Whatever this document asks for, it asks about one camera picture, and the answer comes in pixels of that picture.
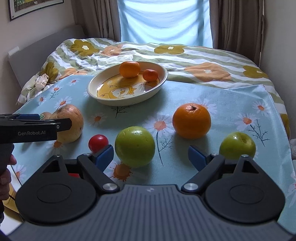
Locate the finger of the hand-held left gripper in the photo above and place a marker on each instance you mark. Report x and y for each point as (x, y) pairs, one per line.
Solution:
(64, 124)
(27, 116)

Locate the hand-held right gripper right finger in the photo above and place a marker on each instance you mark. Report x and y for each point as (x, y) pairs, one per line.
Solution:
(196, 158)

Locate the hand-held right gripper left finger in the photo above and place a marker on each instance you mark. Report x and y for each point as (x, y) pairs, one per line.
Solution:
(105, 156)

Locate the yellow apple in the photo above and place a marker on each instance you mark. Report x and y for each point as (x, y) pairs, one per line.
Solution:
(69, 111)

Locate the red cherry tomato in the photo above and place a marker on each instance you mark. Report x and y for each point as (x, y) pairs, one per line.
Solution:
(97, 142)

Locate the brown kiwi with green sticker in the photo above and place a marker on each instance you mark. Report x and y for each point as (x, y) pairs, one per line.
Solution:
(48, 114)

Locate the large green apple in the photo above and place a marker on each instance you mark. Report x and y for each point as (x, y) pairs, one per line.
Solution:
(135, 147)

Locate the large orange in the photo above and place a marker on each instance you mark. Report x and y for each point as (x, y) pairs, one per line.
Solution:
(192, 121)

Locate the small green apple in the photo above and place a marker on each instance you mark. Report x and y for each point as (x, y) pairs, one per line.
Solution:
(237, 146)

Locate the cream bowl with bear print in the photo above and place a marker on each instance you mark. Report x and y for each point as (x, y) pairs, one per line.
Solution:
(115, 92)

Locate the small dark orange mandarin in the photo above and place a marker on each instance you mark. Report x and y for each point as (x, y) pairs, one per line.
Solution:
(150, 75)

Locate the person's left hand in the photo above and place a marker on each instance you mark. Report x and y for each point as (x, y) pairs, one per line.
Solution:
(5, 183)

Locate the white crumpled paper packet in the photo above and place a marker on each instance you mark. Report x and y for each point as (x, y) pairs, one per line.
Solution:
(42, 81)

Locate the grey headboard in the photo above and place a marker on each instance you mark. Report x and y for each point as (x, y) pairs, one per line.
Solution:
(34, 53)

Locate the light blue daisy tablecloth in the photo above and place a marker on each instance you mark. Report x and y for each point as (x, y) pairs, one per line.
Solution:
(219, 97)

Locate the white device on headboard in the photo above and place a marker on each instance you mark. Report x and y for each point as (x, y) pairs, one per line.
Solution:
(13, 51)

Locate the yellow wooden stool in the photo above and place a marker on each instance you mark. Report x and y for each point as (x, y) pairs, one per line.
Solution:
(11, 206)

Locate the large mandarin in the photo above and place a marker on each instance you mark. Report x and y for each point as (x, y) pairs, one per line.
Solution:
(130, 69)

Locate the striped floral blanket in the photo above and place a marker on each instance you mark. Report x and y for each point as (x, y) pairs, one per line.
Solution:
(185, 58)

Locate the brown curtain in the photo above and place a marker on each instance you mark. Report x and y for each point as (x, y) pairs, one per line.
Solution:
(235, 25)
(99, 18)

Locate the light blue window cloth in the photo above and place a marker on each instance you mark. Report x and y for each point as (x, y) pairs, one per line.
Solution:
(164, 20)

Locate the wall poster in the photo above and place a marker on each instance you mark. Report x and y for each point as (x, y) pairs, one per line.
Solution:
(30, 7)

